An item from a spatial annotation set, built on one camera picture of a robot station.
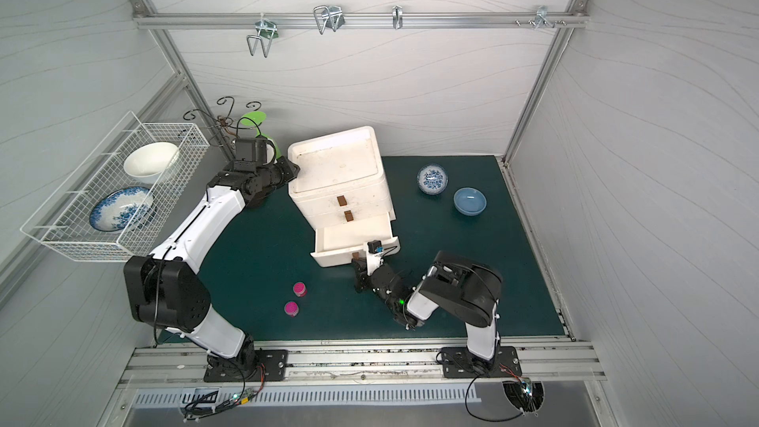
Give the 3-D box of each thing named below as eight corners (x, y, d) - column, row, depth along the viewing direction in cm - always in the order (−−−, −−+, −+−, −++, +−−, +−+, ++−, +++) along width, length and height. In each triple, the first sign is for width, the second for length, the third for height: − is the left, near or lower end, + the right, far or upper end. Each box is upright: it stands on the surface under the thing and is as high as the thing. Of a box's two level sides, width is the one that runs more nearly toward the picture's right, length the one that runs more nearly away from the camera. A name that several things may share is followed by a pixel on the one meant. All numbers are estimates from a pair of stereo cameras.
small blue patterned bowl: (428, 198, 111) (429, 189, 106) (413, 180, 117) (414, 170, 112) (450, 188, 114) (452, 179, 109) (435, 171, 120) (437, 161, 115)
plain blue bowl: (455, 217, 106) (458, 208, 101) (451, 196, 112) (454, 187, 108) (484, 217, 106) (488, 208, 101) (479, 196, 112) (482, 187, 108)
